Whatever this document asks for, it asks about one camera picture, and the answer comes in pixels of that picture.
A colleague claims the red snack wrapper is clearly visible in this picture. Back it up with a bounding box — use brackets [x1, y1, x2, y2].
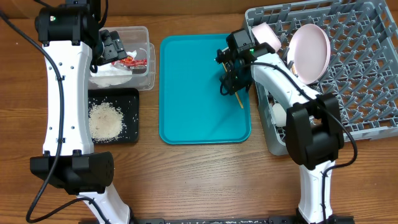
[111, 56, 147, 69]

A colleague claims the white tissue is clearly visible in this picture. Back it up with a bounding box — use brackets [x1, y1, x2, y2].
[89, 51, 137, 88]

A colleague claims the white pink bowl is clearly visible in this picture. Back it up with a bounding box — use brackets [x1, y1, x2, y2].
[252, 22, 282, 52]

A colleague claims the white plastic cup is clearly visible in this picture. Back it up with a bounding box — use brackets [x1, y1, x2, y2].
[272, 103, 287, 128]

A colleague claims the pile of rice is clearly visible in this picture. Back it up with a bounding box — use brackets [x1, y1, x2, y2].
[88, 97, 139, 144]

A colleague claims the large white plate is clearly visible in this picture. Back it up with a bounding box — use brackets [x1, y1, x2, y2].
[287, 24, 331, 85]

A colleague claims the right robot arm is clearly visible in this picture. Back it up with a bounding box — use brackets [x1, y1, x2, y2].
[215, 28, 344, 223]

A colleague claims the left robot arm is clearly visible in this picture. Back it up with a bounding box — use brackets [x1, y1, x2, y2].
[30, 1, 134, 223]

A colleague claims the grey dishwasher rack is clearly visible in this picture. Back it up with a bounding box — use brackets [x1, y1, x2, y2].
[244, 0, 397, 140]

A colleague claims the clear plastic bin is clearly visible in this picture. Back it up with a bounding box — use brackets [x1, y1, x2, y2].
[88, 26, 155, 91]

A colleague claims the black plastic tray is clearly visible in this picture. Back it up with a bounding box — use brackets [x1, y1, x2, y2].
[88, 88, 139, 144]

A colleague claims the teal plastic tray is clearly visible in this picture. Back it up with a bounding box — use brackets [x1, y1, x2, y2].
[159, 34, 252, 145]

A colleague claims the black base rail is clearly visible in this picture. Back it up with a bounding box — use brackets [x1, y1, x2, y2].
[130, 216, 355, 224]

